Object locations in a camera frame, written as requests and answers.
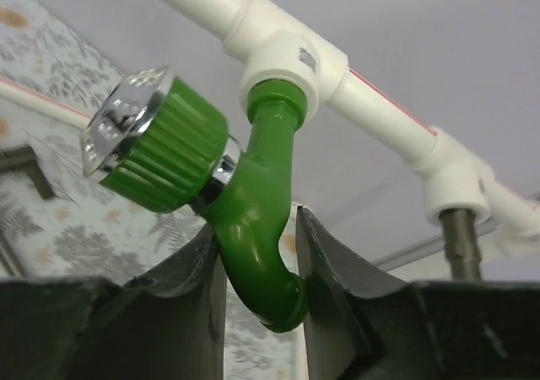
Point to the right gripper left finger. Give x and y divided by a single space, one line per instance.
167 323

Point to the dark bronze long faucet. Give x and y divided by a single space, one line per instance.
21 159

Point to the dark bronze installed faucet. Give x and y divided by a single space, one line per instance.
461 245

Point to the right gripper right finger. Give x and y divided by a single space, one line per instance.
363 323

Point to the green plastic faucet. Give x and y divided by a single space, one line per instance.
158 143

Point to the white PVC pipe frame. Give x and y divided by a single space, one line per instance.
415 105

